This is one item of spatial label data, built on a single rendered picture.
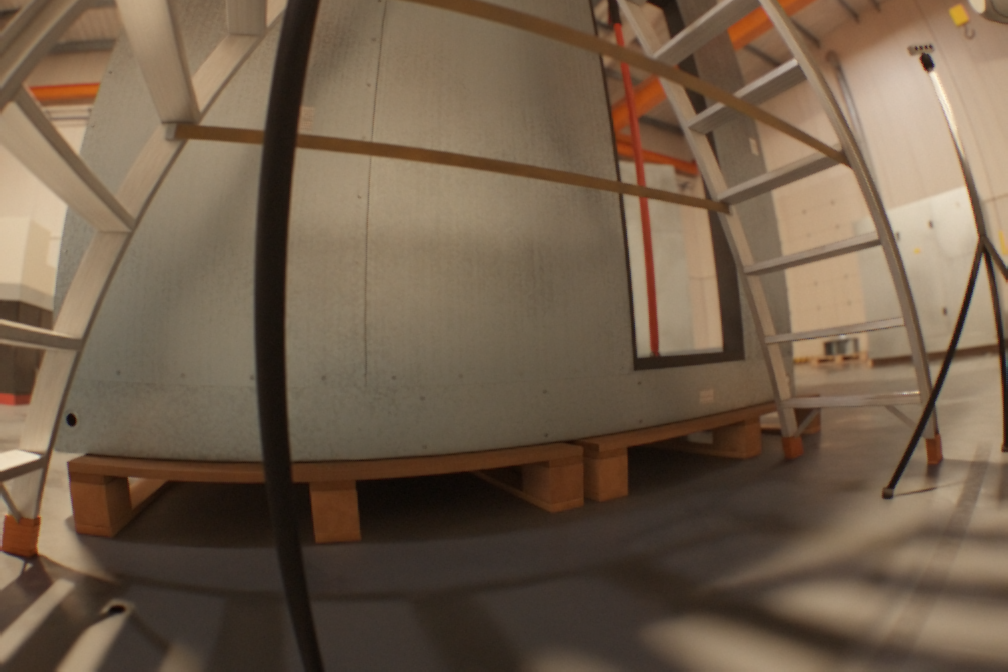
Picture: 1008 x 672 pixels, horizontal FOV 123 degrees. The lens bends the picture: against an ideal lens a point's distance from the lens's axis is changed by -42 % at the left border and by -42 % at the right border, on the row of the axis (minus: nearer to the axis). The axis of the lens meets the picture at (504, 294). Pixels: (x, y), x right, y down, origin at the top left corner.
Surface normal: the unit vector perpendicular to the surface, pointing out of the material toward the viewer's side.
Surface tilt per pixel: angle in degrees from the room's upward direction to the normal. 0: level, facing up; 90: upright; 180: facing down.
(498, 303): 90
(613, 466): 90
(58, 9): 88
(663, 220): 90
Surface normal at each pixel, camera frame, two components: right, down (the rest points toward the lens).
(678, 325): 0.08, -0.16
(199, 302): 0.42, -0.16
